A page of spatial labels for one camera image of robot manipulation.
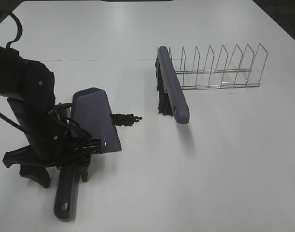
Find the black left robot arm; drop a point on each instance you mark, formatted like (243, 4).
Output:
(26, 80)

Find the purple plastic dustpan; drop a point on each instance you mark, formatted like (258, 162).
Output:
(91, 110)

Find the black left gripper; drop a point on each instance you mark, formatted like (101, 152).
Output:
(54, 139)

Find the pile of coffee beans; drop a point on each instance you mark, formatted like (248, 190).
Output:
(126, 120)

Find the metal wire dish rack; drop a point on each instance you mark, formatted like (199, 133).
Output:
(241, 67)

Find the purple hand brush black bristles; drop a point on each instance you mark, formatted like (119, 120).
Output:
(171, 100)

